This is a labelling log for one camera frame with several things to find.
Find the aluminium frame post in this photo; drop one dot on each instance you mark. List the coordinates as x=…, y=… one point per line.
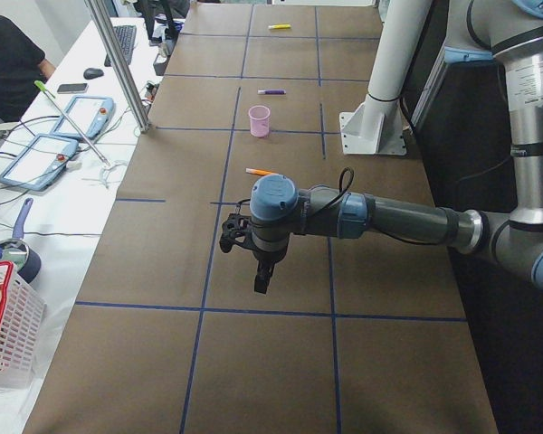
x=100, y=17

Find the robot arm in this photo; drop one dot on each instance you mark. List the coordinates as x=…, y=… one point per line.
x=482, y=154

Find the black computer mouse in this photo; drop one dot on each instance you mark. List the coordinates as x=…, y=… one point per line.
x=92, y=73

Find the black keyboard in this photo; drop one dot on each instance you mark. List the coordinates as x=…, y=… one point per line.
x=126, y=36

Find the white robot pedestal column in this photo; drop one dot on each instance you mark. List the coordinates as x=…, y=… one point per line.
x=407, y=75

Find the blue teach pendant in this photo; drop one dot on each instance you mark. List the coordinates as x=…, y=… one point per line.
x=40, y=163
x=90, y=113

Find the person in black shirt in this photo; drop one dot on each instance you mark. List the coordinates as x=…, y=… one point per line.
x=22, y=63

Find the near blue teach pendant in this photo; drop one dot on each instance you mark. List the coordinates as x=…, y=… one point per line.
x=40, y=163

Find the smartphone on side table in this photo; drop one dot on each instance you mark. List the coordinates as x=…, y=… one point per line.
x=72, y=88

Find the far blue teach pendant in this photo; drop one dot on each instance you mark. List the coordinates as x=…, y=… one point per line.
x=90, y=113

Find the green handled reach stick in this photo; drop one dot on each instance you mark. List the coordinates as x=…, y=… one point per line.
x=41, y=87

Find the blue saucepan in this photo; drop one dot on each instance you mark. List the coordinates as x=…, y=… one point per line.
x=26, y=261

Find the orange highlighter pen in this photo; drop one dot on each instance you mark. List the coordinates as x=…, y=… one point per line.
x=259, y=172

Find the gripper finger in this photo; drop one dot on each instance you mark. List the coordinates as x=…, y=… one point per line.
x=266, y=278
x=258, y=281

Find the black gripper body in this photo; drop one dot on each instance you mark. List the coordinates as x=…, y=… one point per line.
x=266, y=258

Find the pink mesh pen holder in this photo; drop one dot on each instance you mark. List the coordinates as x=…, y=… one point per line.
x=259, y=117

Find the purple highlighter pen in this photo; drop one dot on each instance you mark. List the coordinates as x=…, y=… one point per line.
x=272, y=92

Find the white red plastic basket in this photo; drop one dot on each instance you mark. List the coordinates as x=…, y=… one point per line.
x=21, y=314

